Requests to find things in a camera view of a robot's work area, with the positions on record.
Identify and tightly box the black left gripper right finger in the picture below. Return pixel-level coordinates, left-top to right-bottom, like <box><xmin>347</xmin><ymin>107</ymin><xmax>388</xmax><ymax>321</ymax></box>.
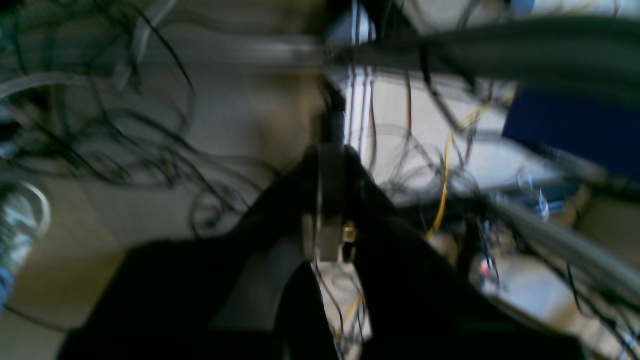
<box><xmin>340</xmin><ymin>145</ymin><xmax>586</xmax><ymax>360</ymax></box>

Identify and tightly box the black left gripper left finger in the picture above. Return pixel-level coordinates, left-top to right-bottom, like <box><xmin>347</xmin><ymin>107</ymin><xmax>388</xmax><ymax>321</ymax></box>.
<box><xmin>56</xmin><ymin>149</ymin><xmax>333</xmax><ymax>360</ymax></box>

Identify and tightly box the clear plastic water bottle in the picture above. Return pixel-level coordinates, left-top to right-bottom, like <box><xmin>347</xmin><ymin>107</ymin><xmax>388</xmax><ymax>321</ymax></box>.
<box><xmin>0</xmin><ymin>180</ymin><xmax>51</xmax><ymax>306</ymax></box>

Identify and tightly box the yellow cable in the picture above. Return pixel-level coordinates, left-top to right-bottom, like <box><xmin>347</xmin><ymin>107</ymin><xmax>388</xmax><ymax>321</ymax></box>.
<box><xmin>425</xmin><ymin>100</ymin><xmax>493</xmax><ymax>241</ymax></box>

